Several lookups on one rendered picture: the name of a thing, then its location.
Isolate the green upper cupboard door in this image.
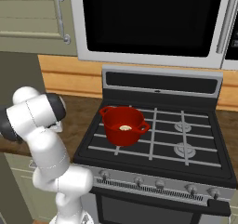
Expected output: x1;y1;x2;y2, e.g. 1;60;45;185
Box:
0;0;78;57

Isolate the black oven door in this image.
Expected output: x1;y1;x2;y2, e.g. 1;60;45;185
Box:
94;193;201;224

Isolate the red cooking pot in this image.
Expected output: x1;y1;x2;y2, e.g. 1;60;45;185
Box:
99;105;152;148

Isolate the black oven door handle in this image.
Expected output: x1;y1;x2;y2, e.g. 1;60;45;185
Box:
89;186;231;217

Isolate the black and silver stove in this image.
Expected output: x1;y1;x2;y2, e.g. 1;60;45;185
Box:
73;64;238;224

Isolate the silver microwave door handle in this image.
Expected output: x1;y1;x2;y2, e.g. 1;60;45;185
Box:
216;0;238;55

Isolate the silver cupboard door handle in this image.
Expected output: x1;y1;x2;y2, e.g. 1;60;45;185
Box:
56;0;72;45

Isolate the green lower cupboard front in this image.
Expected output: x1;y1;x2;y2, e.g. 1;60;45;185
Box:
4;152;60;223

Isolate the silver microwave oven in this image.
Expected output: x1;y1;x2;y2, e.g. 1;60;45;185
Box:
68;0;238;72

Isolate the silver stove knob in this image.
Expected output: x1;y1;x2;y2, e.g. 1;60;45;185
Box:
99;169;111;181
207;187;220;200
185;184;198;196
154;179;166;190
133;176;145;187

